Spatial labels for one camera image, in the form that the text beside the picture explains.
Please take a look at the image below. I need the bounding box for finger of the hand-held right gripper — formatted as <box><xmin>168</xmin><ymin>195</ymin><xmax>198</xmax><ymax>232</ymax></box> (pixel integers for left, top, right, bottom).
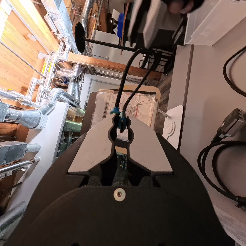
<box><xmin>143</xmin><ymin>0</ymin><xmax>171</xmax><ymax>49</ymax></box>
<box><xmin>127</xmin><ymin>0</ymin><xmax>152</xmax><ymax>47</ymax></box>

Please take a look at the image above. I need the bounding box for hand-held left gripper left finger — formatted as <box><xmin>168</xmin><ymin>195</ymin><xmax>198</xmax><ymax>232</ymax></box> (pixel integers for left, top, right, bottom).
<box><xmin>68</xmin><ymin>113</ymin><xmax>118</xmax><ymax>176</ymax></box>

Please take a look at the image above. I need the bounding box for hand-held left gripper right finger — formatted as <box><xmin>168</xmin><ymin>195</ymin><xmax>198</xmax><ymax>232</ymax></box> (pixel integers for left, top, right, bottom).
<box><xmin>126</xmin><ymin>116</ymin><xmax>174</xmax><ymax>176</ymax></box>

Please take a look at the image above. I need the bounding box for black braided hdmi cable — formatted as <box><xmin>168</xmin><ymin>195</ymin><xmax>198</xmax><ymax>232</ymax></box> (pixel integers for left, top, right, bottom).
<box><xmin>110</xmin><ymin>48</ymin><xmax>160</xmax><ymax>133</ymax></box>

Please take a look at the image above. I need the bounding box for person's right hand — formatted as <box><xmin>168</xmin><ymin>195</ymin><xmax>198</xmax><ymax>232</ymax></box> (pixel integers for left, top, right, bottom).
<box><xmin>169</xmin><ymin>2</ymin><xmax>191</xmax><ymax>14</ymax></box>

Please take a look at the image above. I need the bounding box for white cardboard box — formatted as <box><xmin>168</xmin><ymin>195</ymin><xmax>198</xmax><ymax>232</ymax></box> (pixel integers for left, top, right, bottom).
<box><xmin>184</xmin><ymin>0</ymin><xmax>246</xmax><ymax>46</ymax></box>

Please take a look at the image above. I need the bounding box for wooden crate with plastic sheet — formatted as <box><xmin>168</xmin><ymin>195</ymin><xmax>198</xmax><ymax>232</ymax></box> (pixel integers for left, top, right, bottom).
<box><xmin>80</xmin><ymin>85</ymin><xmax>161</xmax><ymax>152</ymax></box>

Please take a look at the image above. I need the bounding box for white plate stand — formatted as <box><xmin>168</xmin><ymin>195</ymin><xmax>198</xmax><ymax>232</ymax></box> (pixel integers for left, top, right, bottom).
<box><xmin>162</xmin><ymin>105</ymin><xmax>184</xmax><ymax>150</ymax></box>

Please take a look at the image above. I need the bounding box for group of silver insulated pipes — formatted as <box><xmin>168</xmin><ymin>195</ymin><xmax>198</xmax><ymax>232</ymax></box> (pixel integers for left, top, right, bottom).
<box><xmin>0</xmin><ymin>0</ymin><xmax>91</xmax><ymax>173</ymax></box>

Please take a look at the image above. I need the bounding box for wooden ceiling beam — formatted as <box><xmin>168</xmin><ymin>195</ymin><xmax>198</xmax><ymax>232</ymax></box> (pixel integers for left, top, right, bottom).
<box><xmin>66</xmin><ymin>52</ymin><xmax>162</xmax><ymax>81</ymax></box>

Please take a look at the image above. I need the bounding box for grey power adapter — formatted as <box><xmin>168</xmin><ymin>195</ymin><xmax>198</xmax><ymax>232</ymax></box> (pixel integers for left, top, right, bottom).
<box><xmin>211</xmin><ymin>108</ymin><xmax>246</xmax><ymax>143</ymax></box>

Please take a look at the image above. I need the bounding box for green flexible duct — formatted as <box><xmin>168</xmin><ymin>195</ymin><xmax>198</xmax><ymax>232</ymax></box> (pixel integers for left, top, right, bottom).
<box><xmin>63</xmin><ymin>119</ymin><xmax>83</xmax><ymax>133</ymax></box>

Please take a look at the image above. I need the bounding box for black wire rack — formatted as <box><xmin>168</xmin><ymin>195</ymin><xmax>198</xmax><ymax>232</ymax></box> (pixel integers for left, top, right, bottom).
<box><xmin>138</xmin><ymin>48</ymin><xmax>176</xmax><ymax>75</ymax></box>

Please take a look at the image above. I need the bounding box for black coiled cable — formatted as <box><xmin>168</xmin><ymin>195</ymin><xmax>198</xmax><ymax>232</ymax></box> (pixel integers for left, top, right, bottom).
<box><xmin>198</xmin><ymin>141</ymin><xmax>246</xmax><ymax>208</ymax></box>

